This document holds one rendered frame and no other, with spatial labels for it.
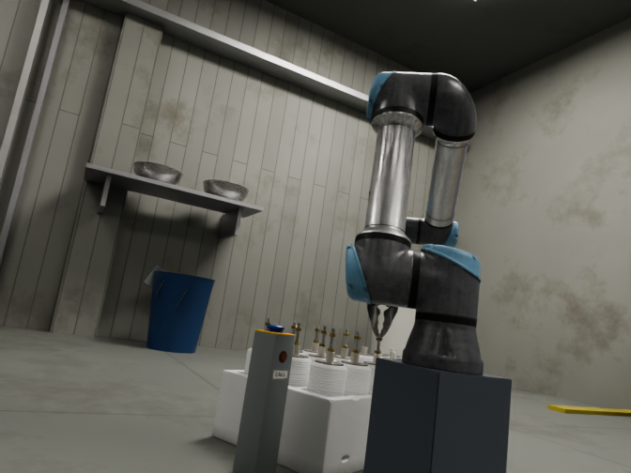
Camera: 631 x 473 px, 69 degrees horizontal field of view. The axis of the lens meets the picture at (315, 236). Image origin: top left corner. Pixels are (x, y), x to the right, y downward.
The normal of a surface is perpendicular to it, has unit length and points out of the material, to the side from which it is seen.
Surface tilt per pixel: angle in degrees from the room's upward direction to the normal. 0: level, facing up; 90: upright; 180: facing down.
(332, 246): 90
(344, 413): 90
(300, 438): 90
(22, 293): 90
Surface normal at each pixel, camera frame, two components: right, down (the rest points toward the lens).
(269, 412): 0.77, 0.00
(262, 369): -0.62, -0.22
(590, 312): -0.87, -0.21
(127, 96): 0.47, -0.09
